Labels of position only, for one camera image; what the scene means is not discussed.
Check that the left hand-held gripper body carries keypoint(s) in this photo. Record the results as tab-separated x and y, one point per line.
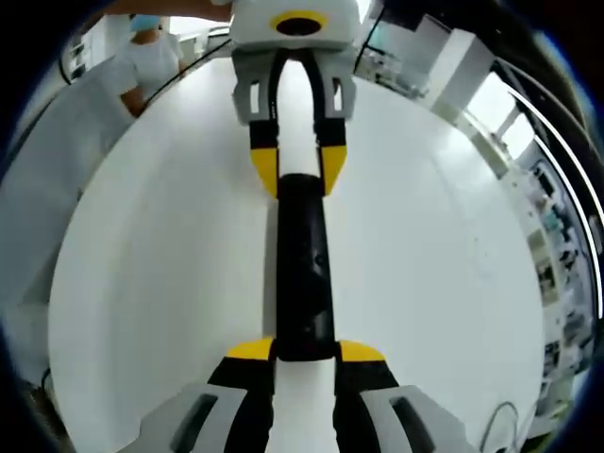
255	28

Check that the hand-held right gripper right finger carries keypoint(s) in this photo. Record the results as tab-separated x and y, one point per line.
373	410

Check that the white square pillar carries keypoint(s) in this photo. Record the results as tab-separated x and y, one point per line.
462	61

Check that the display shelves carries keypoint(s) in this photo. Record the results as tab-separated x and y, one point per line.
561	283

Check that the black cylindrical tube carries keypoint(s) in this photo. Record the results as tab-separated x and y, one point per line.
302	264

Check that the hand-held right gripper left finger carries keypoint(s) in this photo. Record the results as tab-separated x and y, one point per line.
240	410

